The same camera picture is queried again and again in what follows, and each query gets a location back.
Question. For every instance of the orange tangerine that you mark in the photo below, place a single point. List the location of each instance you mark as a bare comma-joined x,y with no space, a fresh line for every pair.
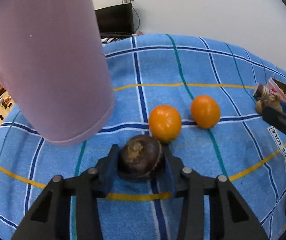
165,123
205,111

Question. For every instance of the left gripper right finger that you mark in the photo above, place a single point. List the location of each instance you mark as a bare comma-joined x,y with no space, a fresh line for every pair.
230,215

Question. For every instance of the purple pitcher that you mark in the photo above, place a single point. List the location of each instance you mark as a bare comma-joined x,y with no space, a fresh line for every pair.
53,65

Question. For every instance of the dark water chestnut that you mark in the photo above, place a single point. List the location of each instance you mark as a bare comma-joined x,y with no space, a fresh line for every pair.
140,158
271,101

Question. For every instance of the blue plaid tablecloth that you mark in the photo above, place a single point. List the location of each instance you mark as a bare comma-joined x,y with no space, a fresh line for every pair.
148,71

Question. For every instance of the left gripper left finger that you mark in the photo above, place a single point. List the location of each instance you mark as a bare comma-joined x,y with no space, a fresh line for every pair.
49,216

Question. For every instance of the black television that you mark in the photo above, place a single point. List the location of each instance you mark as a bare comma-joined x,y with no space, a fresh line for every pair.
115,19

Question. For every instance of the pink metal tin box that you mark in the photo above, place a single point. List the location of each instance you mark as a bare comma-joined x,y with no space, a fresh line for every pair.
277,88

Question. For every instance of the white tv stand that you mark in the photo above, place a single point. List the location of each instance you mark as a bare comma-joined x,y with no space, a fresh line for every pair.
113,37

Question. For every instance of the wall power socket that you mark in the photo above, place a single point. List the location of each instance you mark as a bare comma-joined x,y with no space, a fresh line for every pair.
127,1

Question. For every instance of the tan longan fruit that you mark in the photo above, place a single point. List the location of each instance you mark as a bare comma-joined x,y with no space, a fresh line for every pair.
258,107

